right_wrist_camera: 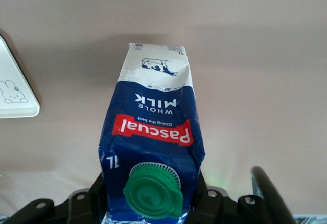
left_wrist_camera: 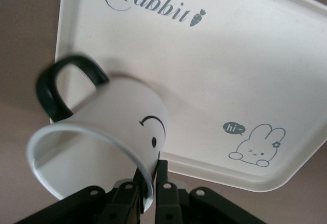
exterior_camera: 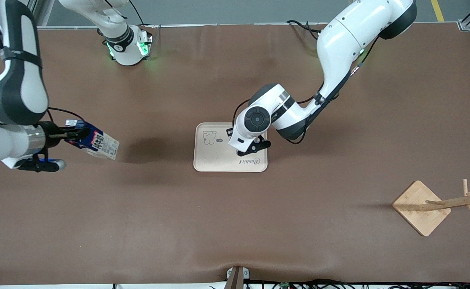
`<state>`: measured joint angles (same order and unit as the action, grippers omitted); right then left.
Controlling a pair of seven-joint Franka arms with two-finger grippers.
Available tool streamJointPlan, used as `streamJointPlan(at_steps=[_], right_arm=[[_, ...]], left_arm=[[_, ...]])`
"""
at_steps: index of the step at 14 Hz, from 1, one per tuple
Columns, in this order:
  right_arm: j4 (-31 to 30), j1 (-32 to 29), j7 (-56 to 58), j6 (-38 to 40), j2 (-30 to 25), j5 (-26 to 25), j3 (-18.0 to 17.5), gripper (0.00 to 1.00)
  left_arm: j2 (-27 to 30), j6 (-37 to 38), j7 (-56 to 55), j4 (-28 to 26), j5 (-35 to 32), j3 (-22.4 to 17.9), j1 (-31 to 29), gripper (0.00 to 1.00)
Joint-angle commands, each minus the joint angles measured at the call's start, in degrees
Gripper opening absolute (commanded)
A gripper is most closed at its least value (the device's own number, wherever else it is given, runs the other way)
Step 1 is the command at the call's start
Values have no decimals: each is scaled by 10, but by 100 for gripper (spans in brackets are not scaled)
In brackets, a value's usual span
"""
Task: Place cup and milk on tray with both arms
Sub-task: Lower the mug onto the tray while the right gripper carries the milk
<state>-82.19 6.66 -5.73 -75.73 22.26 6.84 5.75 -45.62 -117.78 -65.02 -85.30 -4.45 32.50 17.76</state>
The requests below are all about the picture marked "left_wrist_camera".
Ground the cream rabbit print tray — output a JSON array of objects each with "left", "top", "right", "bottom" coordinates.
[{"left": 55, "top": 0, "right": 327, "bottom": 193}]

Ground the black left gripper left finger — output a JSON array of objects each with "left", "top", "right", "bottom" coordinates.
[{"left": 15, "top": 168, "right": 144, "bottom": 224}]

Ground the brown table cover sheet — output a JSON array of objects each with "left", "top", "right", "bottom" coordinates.
[{"left": 0, "top": 0, "right": 327, "bottom": 224}]

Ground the white smiley mug black handle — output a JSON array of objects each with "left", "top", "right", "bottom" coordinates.
[{"left": 26, "top": 54, "right": 171, "bottom": 213}]

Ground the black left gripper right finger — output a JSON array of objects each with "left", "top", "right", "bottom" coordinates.
[{"left": 154, "top": 159, "right": 267, "bottom": 224}]

